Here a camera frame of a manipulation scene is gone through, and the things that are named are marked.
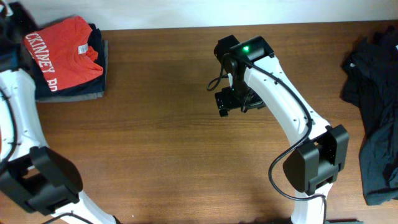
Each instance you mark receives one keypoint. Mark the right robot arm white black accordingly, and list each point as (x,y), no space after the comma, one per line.
(306,171)

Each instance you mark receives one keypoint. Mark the grey garment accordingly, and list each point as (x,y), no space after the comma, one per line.
(89,91)

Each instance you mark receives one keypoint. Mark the orange red printed t-shirt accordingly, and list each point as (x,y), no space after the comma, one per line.
(60,52)

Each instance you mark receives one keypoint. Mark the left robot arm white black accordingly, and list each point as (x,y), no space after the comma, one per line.
(34,176)

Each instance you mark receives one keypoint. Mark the pile of dark clothes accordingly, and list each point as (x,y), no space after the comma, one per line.
(372,87)

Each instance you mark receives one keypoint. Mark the navy blue garment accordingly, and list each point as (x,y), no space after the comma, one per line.
(95,53)

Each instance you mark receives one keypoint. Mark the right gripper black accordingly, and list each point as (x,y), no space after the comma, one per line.
(225,100)

